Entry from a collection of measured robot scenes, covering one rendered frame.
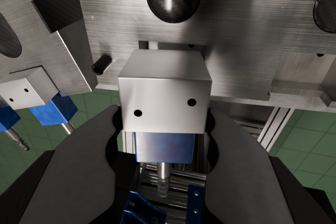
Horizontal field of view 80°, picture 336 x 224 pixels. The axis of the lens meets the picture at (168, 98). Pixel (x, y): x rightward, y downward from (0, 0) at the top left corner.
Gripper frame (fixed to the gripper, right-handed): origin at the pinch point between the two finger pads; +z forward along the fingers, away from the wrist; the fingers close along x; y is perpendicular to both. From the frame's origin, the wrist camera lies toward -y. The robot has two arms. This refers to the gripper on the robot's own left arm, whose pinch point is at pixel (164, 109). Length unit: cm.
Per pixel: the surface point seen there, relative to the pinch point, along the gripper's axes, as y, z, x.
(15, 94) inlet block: 4.4, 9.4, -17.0
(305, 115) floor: 58, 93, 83
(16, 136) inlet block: 14.5, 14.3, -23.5
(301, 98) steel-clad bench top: 5.6, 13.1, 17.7
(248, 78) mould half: -0.3, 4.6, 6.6
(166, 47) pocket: -1.8, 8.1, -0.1
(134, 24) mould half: -4.1, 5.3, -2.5
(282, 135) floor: 76, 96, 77
